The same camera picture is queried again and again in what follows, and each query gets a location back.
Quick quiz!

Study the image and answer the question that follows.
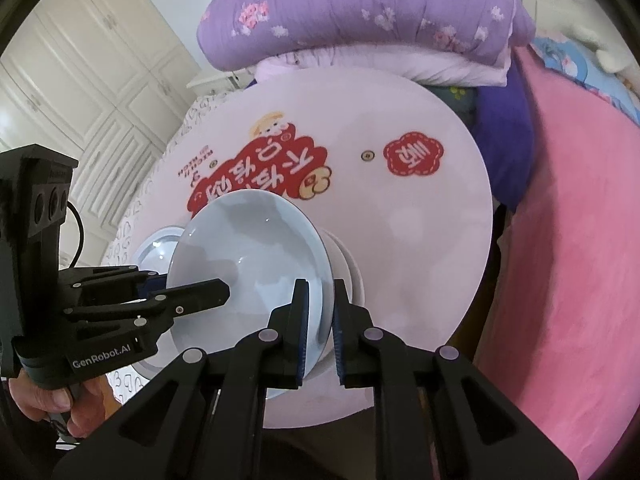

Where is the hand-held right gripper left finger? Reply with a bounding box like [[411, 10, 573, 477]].
[[50, 278, 311, 480]]

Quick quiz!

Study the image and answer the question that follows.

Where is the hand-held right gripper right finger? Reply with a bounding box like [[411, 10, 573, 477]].
[[332, 278, 581, 480]]

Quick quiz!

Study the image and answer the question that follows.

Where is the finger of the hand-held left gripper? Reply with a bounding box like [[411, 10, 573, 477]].
[[59, 264, 168, 309], [62, 277, 232, 334]]

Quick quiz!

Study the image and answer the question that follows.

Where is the large grey-rimmed plate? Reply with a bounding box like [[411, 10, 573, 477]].
[[131, 226, 191, 378]]

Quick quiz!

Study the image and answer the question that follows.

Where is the white round bowl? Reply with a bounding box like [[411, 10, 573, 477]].
[[165, 187, 368, 401]]

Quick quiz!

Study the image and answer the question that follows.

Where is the person's left hand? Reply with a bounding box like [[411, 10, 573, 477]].
[[7, 370, 109, 441]]

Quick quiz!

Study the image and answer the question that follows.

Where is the round pink printed table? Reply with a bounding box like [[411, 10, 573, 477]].
[[100, 67, 493, 431]]

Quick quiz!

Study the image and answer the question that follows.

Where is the white panelled wardrobe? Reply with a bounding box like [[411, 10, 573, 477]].
[[0, 0, 206, 241]]

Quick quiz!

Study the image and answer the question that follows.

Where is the white nightstand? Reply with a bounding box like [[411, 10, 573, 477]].
[[186, 66, 257, 102]]

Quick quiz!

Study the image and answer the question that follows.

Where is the pink fleece blanket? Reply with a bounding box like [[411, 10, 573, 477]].
[[472, 45, 640, 466]]

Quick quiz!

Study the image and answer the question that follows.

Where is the dark purple pillow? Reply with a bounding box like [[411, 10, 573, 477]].
[[472, 84, 537, 206]]

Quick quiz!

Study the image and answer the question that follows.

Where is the light pink folded blanket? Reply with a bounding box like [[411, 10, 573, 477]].
[[254, 42, 513, 88]]

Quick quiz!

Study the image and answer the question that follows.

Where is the purple floral quilt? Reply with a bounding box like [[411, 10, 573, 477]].
[[196, 0, 536, 73]]

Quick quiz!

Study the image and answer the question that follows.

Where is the blue patterned pillow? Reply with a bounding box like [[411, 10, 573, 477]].
[[530, 35, 640, 126]]

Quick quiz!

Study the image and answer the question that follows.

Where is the white plush toy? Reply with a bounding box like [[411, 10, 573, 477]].
[[572, 22, 633, 73]]

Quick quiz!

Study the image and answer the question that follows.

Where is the black cable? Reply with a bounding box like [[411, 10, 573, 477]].
[[64, 201, 85, 267]]

